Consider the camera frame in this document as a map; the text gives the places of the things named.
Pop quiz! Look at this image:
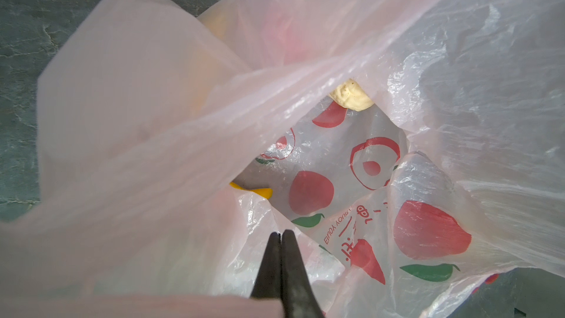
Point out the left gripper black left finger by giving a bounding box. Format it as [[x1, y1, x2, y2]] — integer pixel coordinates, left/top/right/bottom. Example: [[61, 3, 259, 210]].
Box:
[[250, 232, 282, 299]]

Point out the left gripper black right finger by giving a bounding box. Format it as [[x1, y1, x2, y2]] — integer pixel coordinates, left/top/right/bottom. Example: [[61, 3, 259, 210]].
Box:
[[280, 230, 325, 318]]

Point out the pink plastic bag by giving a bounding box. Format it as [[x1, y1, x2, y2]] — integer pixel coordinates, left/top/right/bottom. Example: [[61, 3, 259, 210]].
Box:
[[1, 0, 564, 317]]

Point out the cream fake fruit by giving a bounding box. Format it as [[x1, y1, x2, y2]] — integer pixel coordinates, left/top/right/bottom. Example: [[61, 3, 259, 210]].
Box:
[[329, 79, 375, 112]]

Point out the yellow fake banana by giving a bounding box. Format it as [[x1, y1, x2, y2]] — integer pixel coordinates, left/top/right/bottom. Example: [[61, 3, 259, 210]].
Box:
[[230, 182, 273, 200]]

